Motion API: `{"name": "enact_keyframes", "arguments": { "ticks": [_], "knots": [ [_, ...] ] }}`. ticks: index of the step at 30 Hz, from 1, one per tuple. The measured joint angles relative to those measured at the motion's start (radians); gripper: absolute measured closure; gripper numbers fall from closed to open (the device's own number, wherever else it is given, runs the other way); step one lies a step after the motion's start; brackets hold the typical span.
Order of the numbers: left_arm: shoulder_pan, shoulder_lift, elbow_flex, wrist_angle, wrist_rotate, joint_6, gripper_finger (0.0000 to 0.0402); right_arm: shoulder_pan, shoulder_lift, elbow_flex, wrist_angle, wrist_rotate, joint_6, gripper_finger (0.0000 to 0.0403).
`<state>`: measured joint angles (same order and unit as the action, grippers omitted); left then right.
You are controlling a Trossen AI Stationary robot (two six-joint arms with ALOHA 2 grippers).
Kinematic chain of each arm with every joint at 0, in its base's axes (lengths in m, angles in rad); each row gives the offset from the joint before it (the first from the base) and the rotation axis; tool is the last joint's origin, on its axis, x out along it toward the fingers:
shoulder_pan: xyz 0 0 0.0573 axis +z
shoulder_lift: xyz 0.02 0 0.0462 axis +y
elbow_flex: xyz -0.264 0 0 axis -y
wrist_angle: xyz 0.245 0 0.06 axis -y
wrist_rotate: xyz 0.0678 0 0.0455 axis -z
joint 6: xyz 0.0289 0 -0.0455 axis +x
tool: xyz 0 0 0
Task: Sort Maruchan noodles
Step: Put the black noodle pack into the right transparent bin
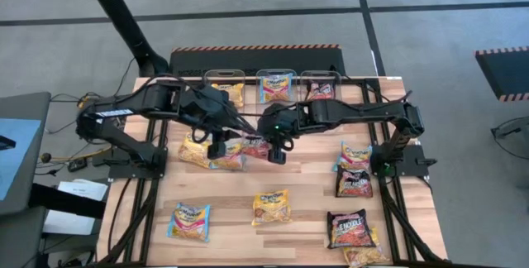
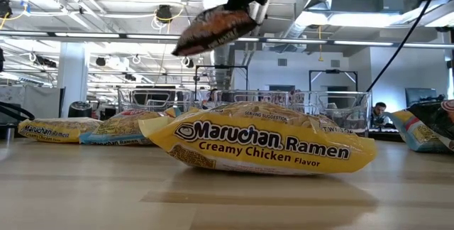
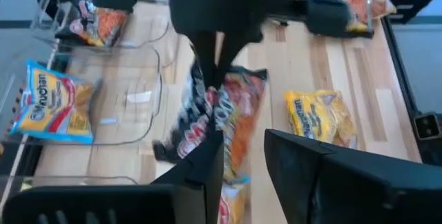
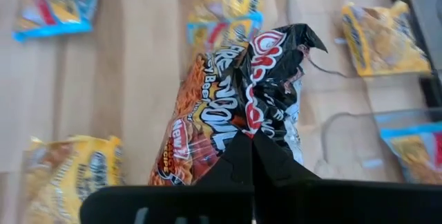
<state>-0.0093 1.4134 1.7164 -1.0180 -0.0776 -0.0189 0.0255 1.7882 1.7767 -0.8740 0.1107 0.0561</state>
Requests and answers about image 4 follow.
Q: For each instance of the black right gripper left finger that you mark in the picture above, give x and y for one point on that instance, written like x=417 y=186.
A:
x=207 y=203

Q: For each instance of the black aluminium table frame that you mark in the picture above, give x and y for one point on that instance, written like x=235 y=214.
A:
x=431 y=91

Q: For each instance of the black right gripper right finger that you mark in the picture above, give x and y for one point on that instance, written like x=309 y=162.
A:
x=310 y=203

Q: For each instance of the blue Maruchan beef noodle pack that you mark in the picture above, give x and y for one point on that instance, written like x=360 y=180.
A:
x=58 y=6
x=414 y=155
x=221 y=30

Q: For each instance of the black Maruchan fire noodle pack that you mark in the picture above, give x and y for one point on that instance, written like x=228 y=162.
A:
x=214 y=106

